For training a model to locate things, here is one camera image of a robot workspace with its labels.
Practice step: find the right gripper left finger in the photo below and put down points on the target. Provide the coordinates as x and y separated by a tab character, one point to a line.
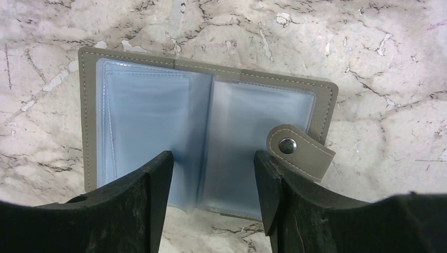
125	215

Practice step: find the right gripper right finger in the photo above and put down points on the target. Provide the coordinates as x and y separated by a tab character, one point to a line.
301	216

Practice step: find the grey leather card holder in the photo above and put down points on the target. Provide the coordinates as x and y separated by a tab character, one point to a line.
212	118

